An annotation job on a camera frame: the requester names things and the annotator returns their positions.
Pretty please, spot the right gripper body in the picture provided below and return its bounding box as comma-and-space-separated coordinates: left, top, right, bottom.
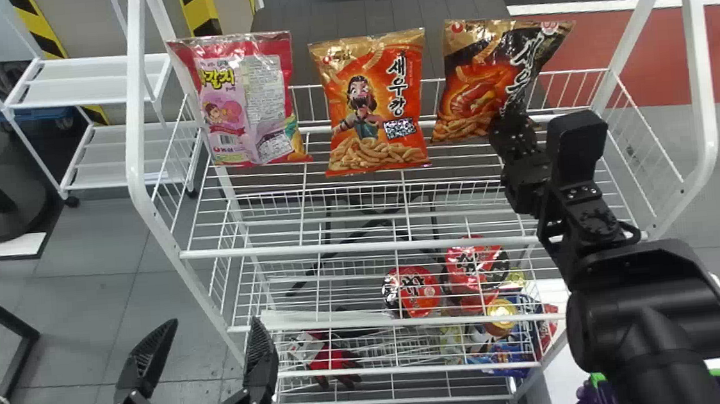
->
498, 147, 558, 219

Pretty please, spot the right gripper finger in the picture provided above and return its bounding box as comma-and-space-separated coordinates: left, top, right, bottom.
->
486, 112, 543, 166

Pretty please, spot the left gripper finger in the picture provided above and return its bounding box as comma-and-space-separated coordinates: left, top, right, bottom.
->
199, 315, 282, 404
107, 318, 186, 404

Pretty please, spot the black snack packet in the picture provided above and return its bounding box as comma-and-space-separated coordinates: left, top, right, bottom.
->
421, 10, 584, 144

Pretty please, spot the red snack packet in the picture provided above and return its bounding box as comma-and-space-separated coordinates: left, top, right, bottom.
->
284, 326, 364, 394

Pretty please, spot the red noodle cup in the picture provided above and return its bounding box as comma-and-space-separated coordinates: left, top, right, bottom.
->
380, 263, 445, 321
443, 234, 513, 296

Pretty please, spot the yellow noodle cup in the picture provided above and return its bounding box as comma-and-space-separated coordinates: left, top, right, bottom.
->
482, 295, 523, 339

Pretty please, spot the orange snack packet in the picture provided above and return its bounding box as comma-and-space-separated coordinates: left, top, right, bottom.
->
307, 28, 436, 178

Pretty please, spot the blue snack packet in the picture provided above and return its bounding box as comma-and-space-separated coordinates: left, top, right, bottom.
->
459, 287, 546, 382

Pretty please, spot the pink snack packet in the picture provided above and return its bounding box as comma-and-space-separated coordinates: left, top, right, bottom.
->
166, 29, 314, 174

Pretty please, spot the white shelf trolley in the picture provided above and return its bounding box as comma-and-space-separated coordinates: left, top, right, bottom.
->
0, 0, 208, 215

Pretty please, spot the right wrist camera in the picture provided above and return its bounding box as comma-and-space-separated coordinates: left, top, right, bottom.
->
543, 108, 613, 186

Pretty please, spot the white wire rack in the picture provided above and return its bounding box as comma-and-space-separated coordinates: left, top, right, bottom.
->
113, 0, 720, 404

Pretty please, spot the yellow black striped post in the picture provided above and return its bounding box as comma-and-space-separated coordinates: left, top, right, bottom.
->
175, 0, 224, 40
8, 0, 111, 133

